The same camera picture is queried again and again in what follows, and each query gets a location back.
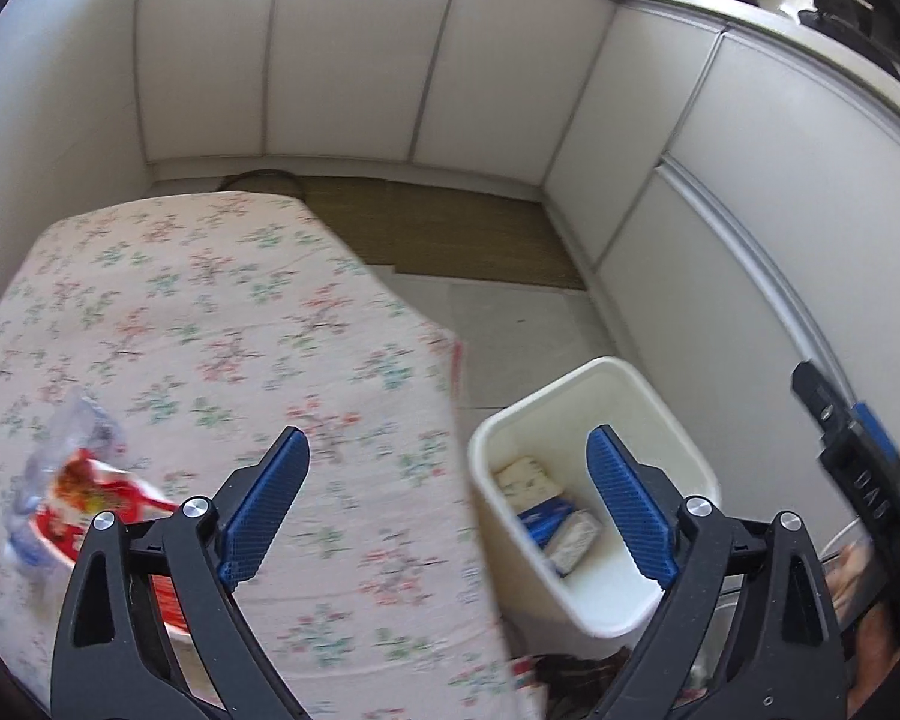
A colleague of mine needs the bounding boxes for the red noodle cup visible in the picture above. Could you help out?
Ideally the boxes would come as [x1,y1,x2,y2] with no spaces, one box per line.
[32,447,196,639]

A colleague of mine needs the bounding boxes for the clear plastic bag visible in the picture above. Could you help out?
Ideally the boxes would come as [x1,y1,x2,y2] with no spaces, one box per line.
[4,388,175,582]

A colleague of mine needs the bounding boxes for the white trash bin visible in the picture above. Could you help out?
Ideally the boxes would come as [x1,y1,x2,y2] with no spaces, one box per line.
[468,356,720,642]

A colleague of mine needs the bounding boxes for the white kitchen cabinets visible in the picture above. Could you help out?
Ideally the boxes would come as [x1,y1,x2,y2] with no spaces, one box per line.
[134,0,900,538]

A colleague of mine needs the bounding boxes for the right hand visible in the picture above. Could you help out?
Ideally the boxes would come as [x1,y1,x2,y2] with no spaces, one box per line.
[827,543,900,718]

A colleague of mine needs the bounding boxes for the light blue carton box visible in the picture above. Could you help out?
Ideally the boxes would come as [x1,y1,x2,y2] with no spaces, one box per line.
[544,509,603,577]

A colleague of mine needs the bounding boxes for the floral tablecloth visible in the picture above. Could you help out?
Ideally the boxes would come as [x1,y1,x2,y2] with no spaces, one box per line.
[0,193,520,718]

